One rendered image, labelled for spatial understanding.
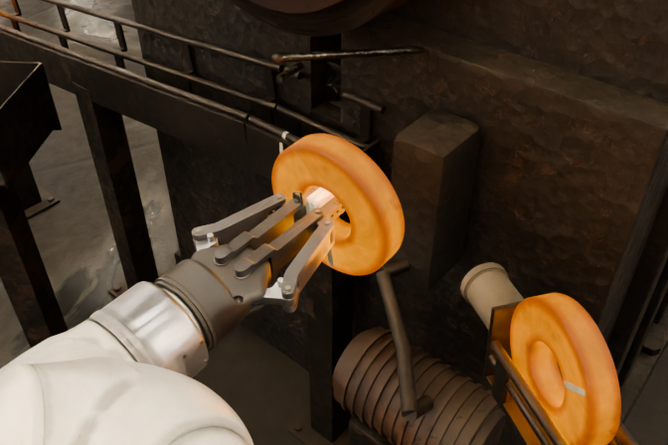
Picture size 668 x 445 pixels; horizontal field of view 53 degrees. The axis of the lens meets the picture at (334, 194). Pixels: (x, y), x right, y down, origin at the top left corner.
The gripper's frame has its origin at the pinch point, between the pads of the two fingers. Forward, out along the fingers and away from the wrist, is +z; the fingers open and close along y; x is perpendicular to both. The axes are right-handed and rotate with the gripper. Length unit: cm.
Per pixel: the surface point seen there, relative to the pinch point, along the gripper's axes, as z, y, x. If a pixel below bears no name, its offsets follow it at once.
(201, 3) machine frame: 28, -53, -4
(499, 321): 7.4, 16.6, -14.3
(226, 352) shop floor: 16, -49, -85
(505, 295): 11.6, 15.1, -15.0
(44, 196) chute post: 21, -134, -85
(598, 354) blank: 3.9, 27.6, -7.0
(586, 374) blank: 1.8, 27.6, -7.8
